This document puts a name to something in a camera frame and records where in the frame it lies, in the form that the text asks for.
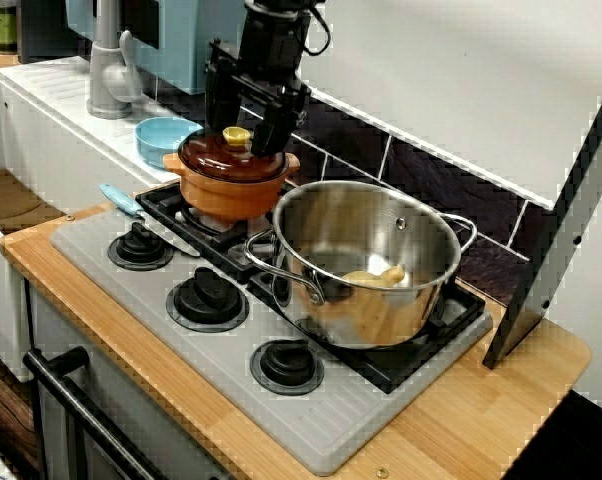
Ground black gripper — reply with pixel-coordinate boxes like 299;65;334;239
203;9;313;158

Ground brown lid with yellow knob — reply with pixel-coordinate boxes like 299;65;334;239
176;126;287;184

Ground orange toy cooking pot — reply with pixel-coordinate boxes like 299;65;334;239
161;152;301;222

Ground light blue bowl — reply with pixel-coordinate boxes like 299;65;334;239
134;116;205;169

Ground teal toy cabinet box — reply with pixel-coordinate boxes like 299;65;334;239
64;0;250;96

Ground grey toy faucet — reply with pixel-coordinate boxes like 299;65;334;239
85;0;145;121

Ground black stove knob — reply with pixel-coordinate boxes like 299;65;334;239
165;266;250;334
249;338;326;398
106;222;175;272

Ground dark tile backsplash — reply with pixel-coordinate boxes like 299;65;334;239
140;74;548;307

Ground white toy sink unit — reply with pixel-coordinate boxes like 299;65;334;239
0;58;182;386

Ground yellow toy food piece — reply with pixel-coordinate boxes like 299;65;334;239
340;265;406;290

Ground black background panel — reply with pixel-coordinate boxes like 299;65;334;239
18;0;90;65

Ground stainless steel pot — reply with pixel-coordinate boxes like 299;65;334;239
243;180;478;351

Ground grey stove top panel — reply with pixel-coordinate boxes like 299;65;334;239
49;207;495;477

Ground green can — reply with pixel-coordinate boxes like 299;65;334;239
0;0;20;56

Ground black burner grate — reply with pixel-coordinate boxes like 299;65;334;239
134;182;487;396

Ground wooden countertop board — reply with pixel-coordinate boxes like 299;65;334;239
0;199;593;480

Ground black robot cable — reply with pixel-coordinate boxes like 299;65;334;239
300;0;333;57

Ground knife with blue handle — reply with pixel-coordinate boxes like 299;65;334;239
98;183;203;258

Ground black upright side post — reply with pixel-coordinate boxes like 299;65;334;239
482;64;602;371

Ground black oven door handle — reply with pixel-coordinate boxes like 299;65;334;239
22;345;168;480

